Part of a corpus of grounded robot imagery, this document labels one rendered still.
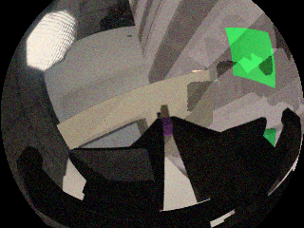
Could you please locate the green square marker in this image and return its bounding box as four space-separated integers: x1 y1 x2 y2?
225 28 276 88

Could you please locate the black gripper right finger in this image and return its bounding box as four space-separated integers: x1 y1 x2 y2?
170 115 267 202

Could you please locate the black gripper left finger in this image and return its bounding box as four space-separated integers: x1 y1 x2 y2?
68 118 164 210

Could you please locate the beige panel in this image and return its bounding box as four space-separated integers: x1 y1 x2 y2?
57 69 213 149

